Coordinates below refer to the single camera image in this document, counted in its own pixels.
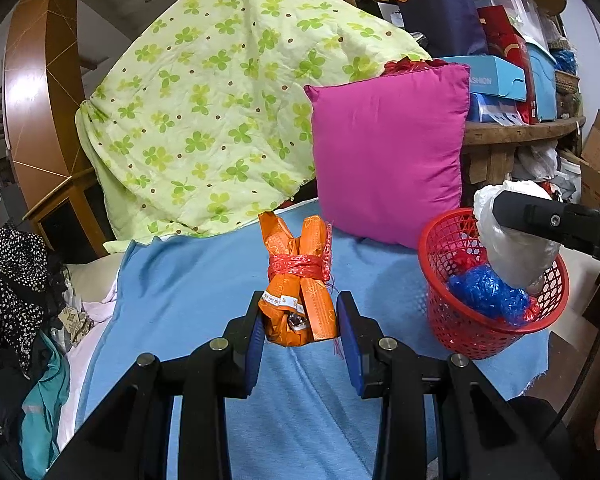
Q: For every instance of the white plastic bag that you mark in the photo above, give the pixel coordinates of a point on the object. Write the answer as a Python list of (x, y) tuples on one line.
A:
[(515, 255)]

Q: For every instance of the curved wooden cabinet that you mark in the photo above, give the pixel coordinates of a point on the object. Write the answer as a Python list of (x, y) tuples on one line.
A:
[(35, 85)]

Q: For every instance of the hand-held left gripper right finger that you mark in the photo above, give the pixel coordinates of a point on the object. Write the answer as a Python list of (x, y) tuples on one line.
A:
[(351, 355)]

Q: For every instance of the teal garment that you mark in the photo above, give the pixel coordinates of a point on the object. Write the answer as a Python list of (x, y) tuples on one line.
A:
[(42, 410)]

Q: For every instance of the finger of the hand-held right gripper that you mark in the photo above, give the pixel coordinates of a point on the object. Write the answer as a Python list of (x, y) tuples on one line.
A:
[(540, 217)]

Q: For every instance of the red plastic mesh basket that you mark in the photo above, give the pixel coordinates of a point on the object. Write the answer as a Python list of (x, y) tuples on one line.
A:
[(460, 330)]

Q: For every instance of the white plastic bags under bench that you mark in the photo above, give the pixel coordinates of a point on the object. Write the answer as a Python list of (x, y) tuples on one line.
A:
[(535, 160)]

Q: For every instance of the white bed sheet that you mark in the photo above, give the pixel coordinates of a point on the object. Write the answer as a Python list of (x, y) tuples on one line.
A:
[(87, 340)]

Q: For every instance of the wicker basket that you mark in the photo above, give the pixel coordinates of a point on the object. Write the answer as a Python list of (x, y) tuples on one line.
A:
[(566, 81)]

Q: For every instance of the light blue cardboard box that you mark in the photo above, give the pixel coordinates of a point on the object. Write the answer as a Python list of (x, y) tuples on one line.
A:
[(495, 80)]

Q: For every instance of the red gift box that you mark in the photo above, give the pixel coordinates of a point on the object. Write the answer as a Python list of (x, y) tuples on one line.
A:
[(507, 45)]

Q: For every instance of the magenta pillow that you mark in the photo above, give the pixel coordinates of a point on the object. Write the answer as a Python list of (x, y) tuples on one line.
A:
[(390, 160)]

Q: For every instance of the blue and white packet pack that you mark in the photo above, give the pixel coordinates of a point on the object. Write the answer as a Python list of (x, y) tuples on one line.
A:
[(495, 112)]

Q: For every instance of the black white dotted cloth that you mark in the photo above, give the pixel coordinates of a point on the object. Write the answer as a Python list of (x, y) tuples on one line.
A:
[(10, 290)]

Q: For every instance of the crumpled blue plastic bag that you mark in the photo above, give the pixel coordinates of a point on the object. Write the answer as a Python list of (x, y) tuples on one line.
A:
[(485, 292)]

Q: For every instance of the light blue blanket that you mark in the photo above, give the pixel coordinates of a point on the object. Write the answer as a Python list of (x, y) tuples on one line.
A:
[(180, 300)]

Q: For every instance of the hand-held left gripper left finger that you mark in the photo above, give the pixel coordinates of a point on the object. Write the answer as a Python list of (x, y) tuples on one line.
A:
[(255, 355)]

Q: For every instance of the green clover print blanket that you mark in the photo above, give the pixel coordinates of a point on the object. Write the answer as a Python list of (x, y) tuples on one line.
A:
[(220, 110)]

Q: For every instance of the wooden bench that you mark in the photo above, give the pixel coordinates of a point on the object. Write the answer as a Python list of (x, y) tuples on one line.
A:
[(510, 132)]

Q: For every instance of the shiny red sack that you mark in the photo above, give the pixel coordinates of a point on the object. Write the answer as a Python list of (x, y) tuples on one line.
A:
[(412, 66)]

